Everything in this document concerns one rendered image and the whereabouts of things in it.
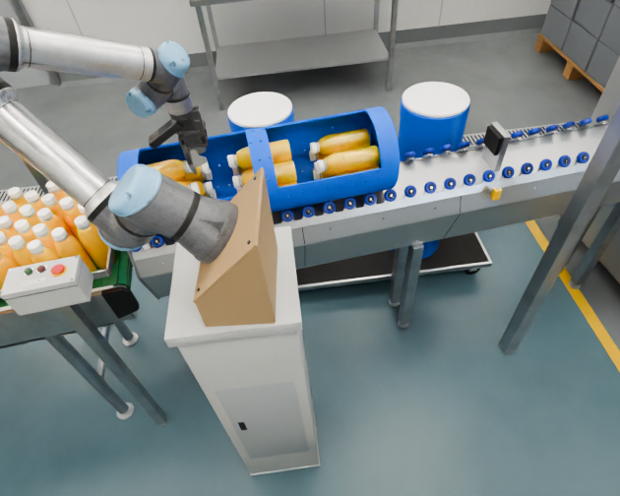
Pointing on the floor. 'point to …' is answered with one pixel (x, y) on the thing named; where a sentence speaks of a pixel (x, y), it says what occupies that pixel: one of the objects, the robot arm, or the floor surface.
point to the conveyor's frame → (13, 331)
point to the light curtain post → (579, 211)
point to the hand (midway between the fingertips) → (192, 166)
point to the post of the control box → (112, 360)
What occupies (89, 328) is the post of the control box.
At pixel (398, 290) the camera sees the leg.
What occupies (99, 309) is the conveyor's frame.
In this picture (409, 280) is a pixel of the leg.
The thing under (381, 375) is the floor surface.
